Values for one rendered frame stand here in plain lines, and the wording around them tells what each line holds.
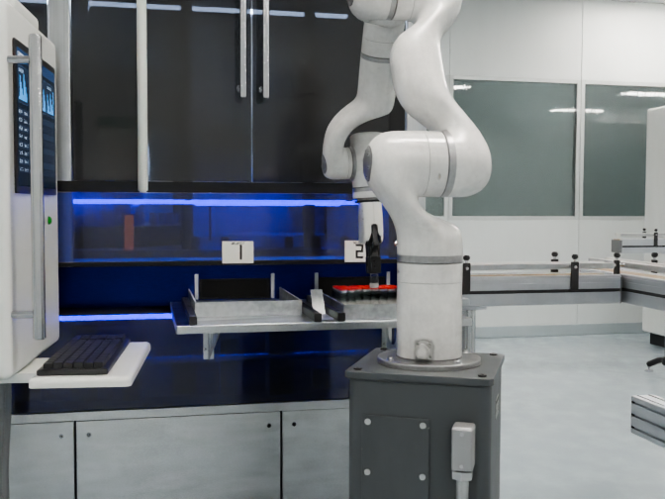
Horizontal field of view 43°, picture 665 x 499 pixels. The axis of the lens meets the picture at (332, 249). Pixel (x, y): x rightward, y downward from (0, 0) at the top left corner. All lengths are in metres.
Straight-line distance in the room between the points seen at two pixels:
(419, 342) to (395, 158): 0.33
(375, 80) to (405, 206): 0.51
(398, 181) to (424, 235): 0.11
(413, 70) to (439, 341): 0.50
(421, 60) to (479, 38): 5.95
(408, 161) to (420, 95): 0.16
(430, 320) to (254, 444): 1.01
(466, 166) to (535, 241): 6.16
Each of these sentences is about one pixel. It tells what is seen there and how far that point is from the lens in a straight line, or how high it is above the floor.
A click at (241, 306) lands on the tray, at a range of 2.08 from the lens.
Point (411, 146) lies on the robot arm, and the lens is 1.52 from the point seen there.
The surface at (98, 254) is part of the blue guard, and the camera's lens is 2.33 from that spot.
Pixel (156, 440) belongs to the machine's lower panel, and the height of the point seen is 0.52.
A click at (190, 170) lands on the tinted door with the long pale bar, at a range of 2.33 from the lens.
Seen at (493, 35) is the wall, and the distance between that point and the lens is 7.64.
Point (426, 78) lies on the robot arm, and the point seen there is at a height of 1.38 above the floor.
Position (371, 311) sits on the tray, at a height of 0.90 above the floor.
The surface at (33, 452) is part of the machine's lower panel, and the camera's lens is 2.43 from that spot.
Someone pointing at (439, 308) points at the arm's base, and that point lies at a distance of 1.53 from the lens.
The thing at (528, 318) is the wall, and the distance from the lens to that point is 7.72.
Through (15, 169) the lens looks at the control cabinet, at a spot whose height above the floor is 1.22.
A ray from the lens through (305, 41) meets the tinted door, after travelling 2.41.
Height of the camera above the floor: 1.15
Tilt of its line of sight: 3 degrees down
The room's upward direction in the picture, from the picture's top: straight up
